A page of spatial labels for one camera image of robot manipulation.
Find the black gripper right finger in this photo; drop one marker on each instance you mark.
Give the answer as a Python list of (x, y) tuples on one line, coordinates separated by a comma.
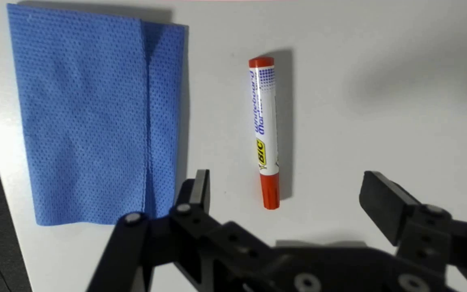
[(401, 216)]

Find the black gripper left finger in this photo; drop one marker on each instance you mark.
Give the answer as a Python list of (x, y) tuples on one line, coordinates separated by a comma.
[(191, 244)]

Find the white marker with red cap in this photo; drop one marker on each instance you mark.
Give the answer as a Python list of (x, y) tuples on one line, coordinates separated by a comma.
[(265, 124)]

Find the blue folded cloth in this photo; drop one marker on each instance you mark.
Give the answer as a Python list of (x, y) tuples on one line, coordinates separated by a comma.
[(89, 107)]

